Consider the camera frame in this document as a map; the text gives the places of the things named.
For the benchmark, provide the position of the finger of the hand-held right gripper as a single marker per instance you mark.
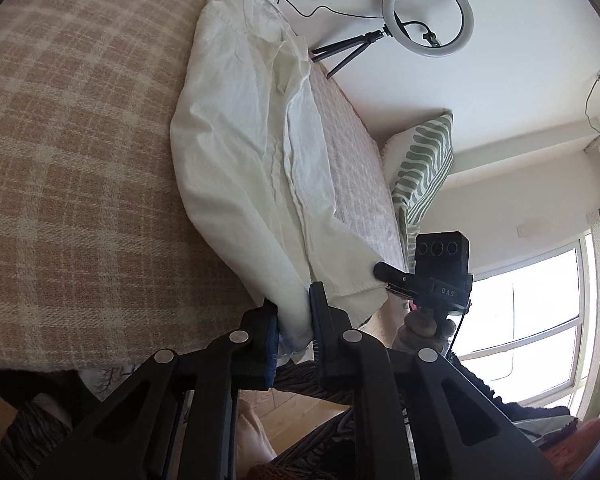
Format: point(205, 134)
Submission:
point(392, 274)

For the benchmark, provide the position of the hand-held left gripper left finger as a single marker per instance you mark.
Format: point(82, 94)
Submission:
point(270, 350)

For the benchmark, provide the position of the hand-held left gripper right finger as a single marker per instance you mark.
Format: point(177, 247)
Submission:
point(317, 330)

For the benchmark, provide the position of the white long-sleeved shirt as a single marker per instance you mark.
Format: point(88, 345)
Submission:
point(230, 160)

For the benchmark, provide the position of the person's right hand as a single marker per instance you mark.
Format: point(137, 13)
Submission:
point(420, 332)

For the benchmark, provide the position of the person's bare foot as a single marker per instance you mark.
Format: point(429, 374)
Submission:
point(252, 435)

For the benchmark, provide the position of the window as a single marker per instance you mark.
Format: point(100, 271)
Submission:
point(520, 320)

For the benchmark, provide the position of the green striped white pillow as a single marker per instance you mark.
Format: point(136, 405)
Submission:
point(425, 160)

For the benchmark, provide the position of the white branch print sheet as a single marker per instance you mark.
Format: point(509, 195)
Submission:
point(105, 375)

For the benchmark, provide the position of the small black tripod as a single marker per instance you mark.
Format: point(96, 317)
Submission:
point(347, 47)

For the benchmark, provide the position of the brown fuzzy cloth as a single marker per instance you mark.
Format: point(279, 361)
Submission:
point(595, 445)

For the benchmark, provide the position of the black gooseneck phone holder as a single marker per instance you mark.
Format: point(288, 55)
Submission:
point(420, 24)

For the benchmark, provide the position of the beige checked blanket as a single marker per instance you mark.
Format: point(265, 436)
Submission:
point(80, 160)

